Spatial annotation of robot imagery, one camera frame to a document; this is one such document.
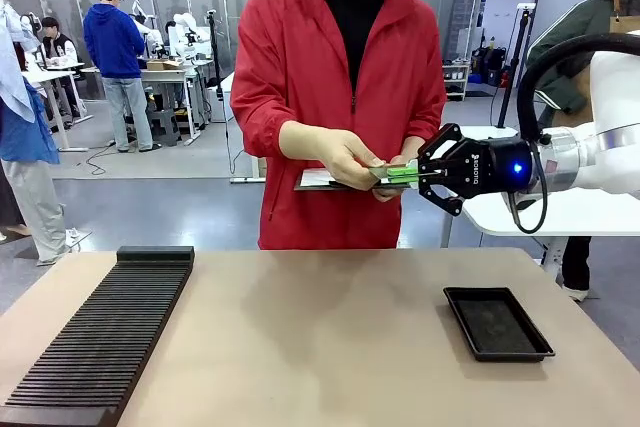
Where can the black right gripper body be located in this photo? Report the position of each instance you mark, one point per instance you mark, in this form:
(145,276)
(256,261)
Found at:
(492,167)

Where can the right gripper black green finger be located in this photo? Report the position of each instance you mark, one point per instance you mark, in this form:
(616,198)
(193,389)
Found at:
(440,192)
(440,147)

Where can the grey clipboard with paper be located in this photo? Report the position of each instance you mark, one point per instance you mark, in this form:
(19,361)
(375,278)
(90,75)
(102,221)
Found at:
(325,179)

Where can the person's right forearm red sleeve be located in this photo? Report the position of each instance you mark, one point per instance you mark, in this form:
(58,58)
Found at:
(270,134)

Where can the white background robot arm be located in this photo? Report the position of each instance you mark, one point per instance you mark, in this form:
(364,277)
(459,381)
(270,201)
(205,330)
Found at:
(182,32)

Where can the person's left forearm red sleeve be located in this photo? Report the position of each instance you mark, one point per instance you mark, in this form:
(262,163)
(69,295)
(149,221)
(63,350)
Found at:
(425,127)

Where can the black slotted PCB rack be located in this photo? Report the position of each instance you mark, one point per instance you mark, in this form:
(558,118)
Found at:
(95,342)

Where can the person's left hand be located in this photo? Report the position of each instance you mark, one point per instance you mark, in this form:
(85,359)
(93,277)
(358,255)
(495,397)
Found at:
(389,195)

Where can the person's right hand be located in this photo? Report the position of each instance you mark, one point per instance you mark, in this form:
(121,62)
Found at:
(345,157)

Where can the wooden shoe shelf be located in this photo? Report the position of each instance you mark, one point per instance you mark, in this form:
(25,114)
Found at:
(456,81)

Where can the white table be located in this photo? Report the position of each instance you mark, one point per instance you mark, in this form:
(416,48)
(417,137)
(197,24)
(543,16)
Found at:
(575,212)

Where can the black equipment bags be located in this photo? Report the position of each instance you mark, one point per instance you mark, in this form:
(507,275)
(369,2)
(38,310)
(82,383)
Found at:
(490,67)

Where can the black stand with white top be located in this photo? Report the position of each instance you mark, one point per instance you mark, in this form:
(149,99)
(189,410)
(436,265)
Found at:
(515,57)

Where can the person in red jacket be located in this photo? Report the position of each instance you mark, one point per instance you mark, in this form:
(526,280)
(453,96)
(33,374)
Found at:
(325,72)

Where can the person in brown apron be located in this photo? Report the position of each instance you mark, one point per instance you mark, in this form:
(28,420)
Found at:
(565,47)

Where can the black shallow plastic tray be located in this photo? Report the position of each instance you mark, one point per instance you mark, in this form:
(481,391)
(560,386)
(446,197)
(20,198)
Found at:
(497,324)

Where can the black step stool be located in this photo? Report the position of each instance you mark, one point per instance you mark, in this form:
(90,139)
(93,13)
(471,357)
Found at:
(165,127)

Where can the white desk with metal legs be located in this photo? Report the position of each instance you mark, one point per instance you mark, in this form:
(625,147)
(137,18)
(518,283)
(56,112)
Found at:
(167,74)

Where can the brown cardboard box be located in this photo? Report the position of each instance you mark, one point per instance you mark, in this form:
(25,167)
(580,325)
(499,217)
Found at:
(164,65)

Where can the person in blue hoodie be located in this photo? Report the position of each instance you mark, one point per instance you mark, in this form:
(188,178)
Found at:
(115,47)

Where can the person in black jacket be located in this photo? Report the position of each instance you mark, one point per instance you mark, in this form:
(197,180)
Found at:
(60,44)

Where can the white desk with slim legs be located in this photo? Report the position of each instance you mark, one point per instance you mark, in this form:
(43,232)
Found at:
(50,76)

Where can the person in light blue shirt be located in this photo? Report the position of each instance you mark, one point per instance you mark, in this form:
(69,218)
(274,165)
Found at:
(30,137)

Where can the black camera tripod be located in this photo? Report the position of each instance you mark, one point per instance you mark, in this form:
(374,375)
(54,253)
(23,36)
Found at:
(217,57)

